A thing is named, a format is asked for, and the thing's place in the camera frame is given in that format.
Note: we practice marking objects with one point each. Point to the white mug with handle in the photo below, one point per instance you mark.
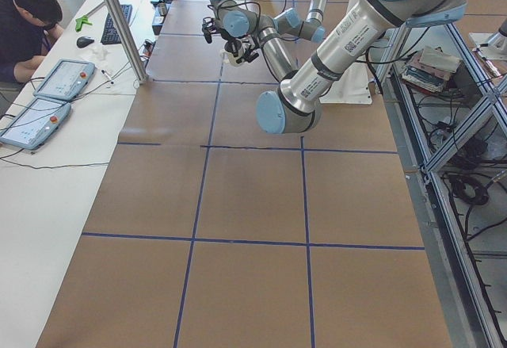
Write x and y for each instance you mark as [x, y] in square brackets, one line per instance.
[234, 52]

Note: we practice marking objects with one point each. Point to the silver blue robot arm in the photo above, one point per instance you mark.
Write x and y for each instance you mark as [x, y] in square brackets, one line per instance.
[294, 107]
[249, 33]

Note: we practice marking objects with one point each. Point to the crumpled white tissue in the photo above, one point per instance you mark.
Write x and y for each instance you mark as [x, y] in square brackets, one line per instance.
[99, 52]

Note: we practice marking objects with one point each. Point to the green plastic tool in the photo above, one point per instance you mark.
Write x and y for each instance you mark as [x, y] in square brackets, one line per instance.
[80, 22]

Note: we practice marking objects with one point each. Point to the grey computer mouse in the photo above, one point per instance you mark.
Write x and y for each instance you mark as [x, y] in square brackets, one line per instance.
[84, 41]

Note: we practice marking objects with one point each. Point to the upper teach pendant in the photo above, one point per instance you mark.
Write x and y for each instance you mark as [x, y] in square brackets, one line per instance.
[66, 80]

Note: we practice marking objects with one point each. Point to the teach pendant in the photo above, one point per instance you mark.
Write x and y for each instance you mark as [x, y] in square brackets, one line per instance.
[35, 123]
[66, 80]

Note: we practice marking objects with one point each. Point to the person in dark shirt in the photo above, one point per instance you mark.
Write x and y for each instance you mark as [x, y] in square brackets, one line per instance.
[29, 28]

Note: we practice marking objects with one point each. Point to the stack of books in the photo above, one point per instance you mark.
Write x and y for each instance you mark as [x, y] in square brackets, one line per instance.
[430, 69]

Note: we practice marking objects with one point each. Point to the lower teach pendant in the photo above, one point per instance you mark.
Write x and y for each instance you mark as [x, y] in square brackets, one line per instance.
[35, 123]

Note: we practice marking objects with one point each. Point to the aluminium frame post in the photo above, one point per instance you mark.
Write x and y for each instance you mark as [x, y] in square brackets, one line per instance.
[127, 40]

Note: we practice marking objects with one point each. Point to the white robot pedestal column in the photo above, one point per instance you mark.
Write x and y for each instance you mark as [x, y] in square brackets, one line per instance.
[353, 87]

